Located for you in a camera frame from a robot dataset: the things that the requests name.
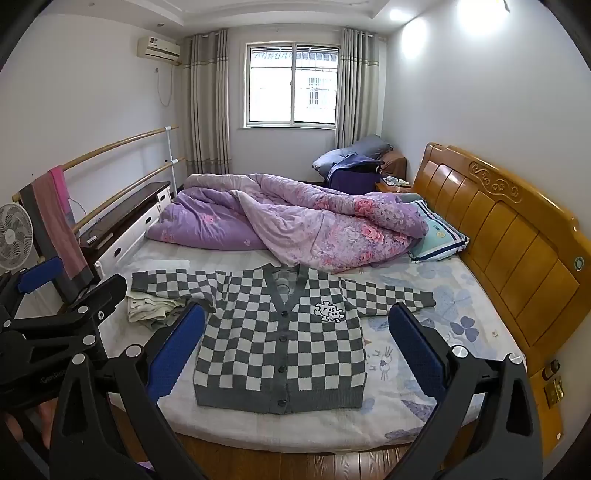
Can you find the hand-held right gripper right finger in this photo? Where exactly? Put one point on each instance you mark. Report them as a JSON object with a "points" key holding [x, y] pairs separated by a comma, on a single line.
{"points": [[415, 346]]}

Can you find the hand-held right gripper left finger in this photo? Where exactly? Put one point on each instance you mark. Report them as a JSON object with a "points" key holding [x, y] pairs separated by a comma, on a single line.
{"points": [[178, 346]]}

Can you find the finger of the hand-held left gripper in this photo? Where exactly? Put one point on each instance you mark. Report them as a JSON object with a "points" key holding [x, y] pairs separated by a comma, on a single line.
{"points": [[39, 277], [92, 300]]}

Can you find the grey white checkered cardigan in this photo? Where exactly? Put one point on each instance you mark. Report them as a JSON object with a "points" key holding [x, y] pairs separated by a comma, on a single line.
{"points": [[286, 341]]}

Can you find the folded cream clothes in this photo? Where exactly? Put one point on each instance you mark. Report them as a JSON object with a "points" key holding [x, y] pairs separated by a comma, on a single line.
{"points": [[150, 311]]}

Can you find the person's left hand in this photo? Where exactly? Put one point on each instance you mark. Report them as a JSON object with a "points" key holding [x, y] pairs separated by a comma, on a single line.
{"points": [[44, 420]]}

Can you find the white electric fan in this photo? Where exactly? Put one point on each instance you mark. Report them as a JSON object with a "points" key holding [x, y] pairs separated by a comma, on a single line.
{"points": [[13, 235]]}

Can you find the pink grey towel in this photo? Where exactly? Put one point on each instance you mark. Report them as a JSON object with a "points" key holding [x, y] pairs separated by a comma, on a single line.
{"points": [[62, 230]]}

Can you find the white drawer cabinet dark top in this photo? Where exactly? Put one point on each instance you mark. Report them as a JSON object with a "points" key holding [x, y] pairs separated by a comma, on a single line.
{"points": [[124, 226]]}

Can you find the striped pillow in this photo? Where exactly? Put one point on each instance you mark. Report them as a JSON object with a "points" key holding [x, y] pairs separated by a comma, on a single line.
{"points": [[438, 235]]}

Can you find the wooden bed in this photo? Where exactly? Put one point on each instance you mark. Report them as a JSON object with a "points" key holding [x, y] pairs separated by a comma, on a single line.
{"points": [[508, 240]]}

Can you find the wooden nightstand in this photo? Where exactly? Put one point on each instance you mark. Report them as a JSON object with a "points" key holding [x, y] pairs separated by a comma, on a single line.
{"points": [[392, 185]]}

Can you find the purple floral quilt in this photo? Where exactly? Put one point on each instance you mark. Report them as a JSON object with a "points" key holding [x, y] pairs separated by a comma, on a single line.
{"points": [[300, 221]]}

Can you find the dark purple blanket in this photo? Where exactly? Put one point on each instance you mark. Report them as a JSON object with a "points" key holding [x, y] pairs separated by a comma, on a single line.
{"points": [[353, 177]]}

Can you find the brown chair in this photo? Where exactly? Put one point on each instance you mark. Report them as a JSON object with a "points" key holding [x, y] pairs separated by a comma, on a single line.
{"points": [[395, 164]]}

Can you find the blue grey bedding pile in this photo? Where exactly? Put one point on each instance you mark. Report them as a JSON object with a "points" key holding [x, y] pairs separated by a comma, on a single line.
{"points": [[355, 150]]}

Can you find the grey striped curtain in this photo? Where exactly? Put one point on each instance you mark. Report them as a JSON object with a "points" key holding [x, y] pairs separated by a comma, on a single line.
{"points": [[355, 87], [205, 101]]}

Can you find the white air conditioner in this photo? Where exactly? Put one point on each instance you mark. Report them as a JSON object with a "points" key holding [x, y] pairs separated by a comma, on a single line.
{"points": [[159, 48]]}

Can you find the window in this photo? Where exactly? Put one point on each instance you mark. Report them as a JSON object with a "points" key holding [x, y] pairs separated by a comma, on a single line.
{"points": [[292, 83]]}

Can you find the ceiling light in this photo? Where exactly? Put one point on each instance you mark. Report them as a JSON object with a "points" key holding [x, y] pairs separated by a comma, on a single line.
{"points": [[397, 14], [482, 14]]}

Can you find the wooden wall rail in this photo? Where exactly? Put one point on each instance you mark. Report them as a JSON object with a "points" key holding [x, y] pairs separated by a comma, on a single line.
{"points": [[106, 146], [124, 190]]}

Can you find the white rail post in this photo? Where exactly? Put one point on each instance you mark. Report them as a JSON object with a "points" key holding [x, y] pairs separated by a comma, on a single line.
{"points": [[172, 152]]}

